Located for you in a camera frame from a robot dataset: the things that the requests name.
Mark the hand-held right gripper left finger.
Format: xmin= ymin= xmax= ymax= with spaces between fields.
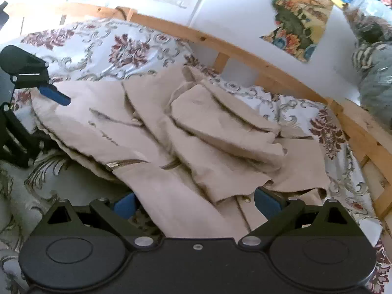
xmin=38 ymin=194 xmax=158 ymax=251

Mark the clear bag of blue clothes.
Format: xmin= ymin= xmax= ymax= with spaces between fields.
xmin=352 ymin=40 xmax=392 ymax=108

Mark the rough wooden plank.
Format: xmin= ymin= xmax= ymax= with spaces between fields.
xmin=338 ymin=97 xmax=392 ymax=167

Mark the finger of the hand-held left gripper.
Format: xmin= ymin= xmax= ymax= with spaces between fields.
xmin=0 ymin=102 xmax=51 ymax=169
xmin=13 ymin=67 xmax=72 ymax=106

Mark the floral patterned bedsheet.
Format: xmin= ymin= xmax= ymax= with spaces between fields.
xmin=0 ymin=17 xmax=392 ymax=294

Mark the clear bag of dark clothes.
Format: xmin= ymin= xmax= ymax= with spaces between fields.
xmin=343 ymin=0 xmax=392 ymax=44

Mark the beige hooded zip jacket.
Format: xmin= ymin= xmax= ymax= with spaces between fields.
xmin=31 ymin=66 xmax=331 ymax=239

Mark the white wall conduit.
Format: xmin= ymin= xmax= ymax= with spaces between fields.
xmin=189 ymin=0 xmax=215 ymax=29

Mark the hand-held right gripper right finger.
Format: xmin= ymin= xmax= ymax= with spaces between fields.
xmin=238 ymin=187 xmax=359 ymax=249

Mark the landscape wall poster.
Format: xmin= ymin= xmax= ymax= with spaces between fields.
xmin=260 ymin=0 xmax=335 ymax=63

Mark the wooden bed frame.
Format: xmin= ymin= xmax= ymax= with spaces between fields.
xmin=6 ymin=1 xmax=392 ymax=219

